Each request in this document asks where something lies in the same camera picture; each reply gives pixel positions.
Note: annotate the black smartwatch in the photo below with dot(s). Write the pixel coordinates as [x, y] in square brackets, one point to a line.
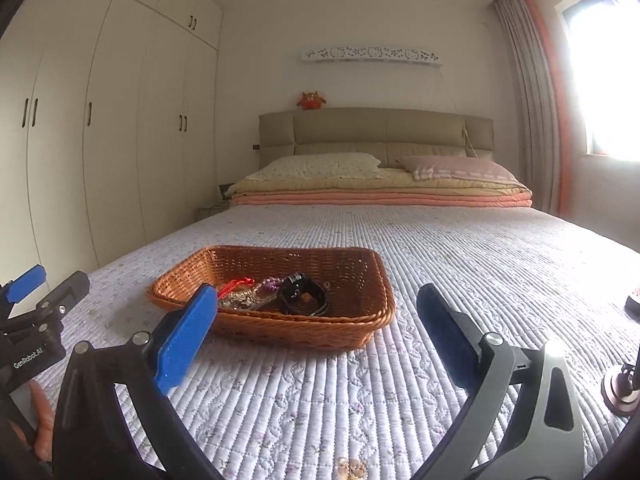
[300, 295]

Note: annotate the beige padded headboard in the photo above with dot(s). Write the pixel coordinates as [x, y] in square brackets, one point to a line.
[385, 133]

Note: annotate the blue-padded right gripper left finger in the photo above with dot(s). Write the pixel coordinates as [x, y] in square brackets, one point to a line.
[91, 436]

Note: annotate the white carved wall shelf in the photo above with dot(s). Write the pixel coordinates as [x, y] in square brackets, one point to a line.
[335, 53]

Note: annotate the left hand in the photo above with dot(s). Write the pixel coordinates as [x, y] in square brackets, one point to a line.
[33, 404]

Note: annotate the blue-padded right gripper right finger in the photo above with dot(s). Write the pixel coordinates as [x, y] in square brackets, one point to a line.
[543, 439]

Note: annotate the white built-in wardrobe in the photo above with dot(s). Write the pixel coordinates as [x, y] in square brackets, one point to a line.
[107, 129]

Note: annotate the pink pillow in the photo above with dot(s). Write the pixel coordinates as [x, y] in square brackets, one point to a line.
[436, 167]

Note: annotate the cream floral pillow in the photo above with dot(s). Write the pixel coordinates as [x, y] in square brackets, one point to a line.
[321, 166]

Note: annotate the orange plush toy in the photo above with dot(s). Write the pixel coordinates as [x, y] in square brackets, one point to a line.
[311, 101]

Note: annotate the beige nightstand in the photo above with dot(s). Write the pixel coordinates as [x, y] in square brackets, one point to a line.
[211, 210]

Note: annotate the orange wicker basket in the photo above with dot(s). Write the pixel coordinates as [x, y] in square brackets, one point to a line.
[246, 280]

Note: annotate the folded pink yellow blanket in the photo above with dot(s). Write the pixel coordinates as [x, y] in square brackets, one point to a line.
[396, 187]

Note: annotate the grey orange curtain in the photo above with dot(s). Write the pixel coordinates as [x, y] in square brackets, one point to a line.
[545, 141]

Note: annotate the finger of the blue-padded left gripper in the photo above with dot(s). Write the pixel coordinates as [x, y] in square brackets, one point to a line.
[56, 304]
[15, 291]

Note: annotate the bright window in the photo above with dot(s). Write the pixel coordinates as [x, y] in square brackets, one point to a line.
[603, 51]

